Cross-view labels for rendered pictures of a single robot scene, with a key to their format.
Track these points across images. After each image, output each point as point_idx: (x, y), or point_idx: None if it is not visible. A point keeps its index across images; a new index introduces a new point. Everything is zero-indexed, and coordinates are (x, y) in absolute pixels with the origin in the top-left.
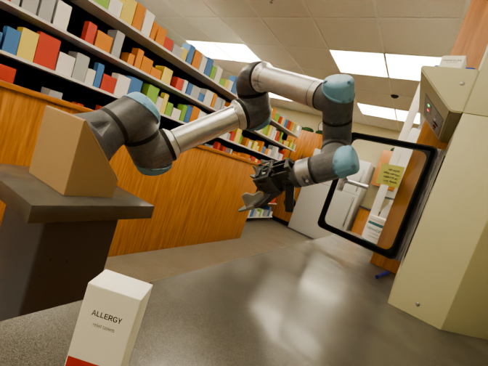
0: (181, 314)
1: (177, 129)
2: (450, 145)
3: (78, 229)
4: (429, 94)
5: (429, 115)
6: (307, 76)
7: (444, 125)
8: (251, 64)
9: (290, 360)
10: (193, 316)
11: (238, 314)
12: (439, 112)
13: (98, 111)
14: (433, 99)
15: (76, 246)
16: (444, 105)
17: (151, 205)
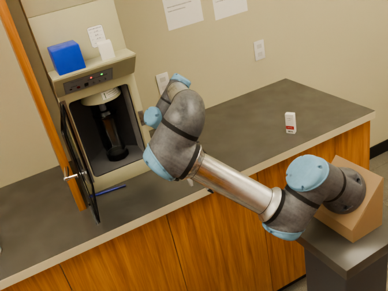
0: (271, 146)
1: (264, 185)
2: (137, 88)
3: None
4: (118, 67)
5: (82, 81)
6: (182, 84)
7: (104, 82)
8: (201, 97)
9: (243, 140)
10: (268, 145)
11: (252, 148)
12: (113, 75)
13: (339, 168)
14: (120, 69)
15: None
16: (131, 71)
17: None
